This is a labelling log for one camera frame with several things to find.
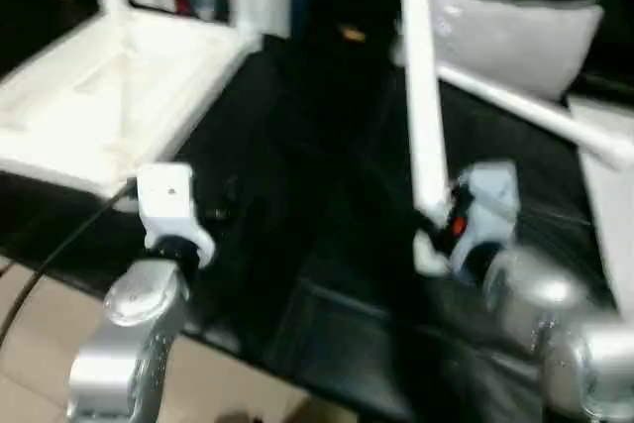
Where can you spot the white plastic table top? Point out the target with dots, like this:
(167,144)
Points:
(99,86)

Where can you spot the small tan label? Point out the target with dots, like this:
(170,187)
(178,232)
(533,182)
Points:
(351,34)

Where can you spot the left robot leg dark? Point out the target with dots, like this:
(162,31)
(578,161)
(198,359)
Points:
(238,418)

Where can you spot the white flat board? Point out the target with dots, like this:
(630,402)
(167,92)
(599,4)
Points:
(609,225)

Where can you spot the black work mat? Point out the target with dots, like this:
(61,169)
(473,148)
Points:
(322,170)

